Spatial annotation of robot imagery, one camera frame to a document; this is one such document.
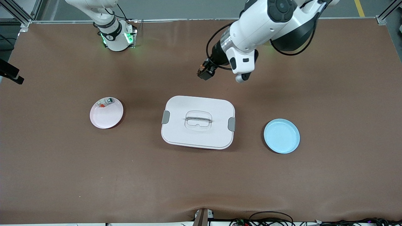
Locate clear box lid handle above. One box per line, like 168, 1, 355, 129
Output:
185, 110, 213, 130

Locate orange and black push-button switch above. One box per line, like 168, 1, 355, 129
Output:
197, 60, 216, 81

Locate white lidded storage box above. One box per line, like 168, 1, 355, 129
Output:
161, 95, 236, 150

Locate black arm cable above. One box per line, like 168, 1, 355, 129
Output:
206, 0, 327, 70
0, 34, 14, 51

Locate black right arm base cables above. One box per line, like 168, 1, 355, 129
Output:
107, 3, 139, 23

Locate black looped cable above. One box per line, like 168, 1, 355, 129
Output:
249, 211, 294, 226

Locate light blue round plate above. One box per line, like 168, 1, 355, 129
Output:
263, 118, 301, 154

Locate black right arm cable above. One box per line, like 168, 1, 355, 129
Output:
0, 34, 14, 51

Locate aluminium frame profile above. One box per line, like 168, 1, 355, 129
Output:
0, 0, 43, 29
376, 0, 402, 25

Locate black cable bundle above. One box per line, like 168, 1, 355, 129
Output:
229, 217, 402, 226

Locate white circuit breaker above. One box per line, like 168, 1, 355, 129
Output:
95, 98, 115, 109

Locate pink round plate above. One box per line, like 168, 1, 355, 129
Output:
90, 97, 124, 129

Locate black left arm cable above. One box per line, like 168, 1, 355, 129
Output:
206, 0, 327, 70

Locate silver table edge rail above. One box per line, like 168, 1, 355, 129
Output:
30, 17, 377, 24

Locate brown camera mount post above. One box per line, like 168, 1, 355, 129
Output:
193, 208, 215, 226

